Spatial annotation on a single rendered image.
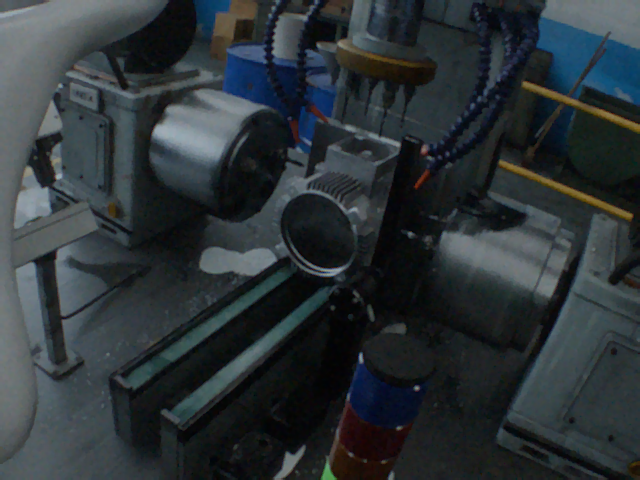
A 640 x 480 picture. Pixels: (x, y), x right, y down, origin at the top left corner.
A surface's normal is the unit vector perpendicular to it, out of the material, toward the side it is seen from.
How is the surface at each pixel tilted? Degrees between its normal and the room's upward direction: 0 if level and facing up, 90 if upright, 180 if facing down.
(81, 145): 90
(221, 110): 25
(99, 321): 0
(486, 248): 51
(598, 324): 89
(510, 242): 40
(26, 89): 78
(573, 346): 89
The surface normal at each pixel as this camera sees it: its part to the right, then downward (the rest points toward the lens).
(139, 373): 0.18, -0.85
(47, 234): 0.78, -0.21
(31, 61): 0.83, 0.20
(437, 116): -0.51, 0.35
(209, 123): -0.22, -0.38
